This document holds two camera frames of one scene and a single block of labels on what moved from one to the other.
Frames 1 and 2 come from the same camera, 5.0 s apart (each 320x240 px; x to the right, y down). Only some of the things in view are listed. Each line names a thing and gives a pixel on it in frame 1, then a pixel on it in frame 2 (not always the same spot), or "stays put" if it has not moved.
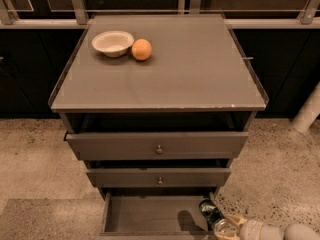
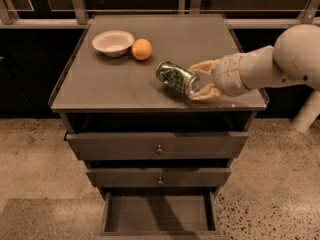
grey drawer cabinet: (158, 105) stays put
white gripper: (250, 230) → (227, 74)
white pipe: (309, 113) stays put
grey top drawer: (156, 145) stays put
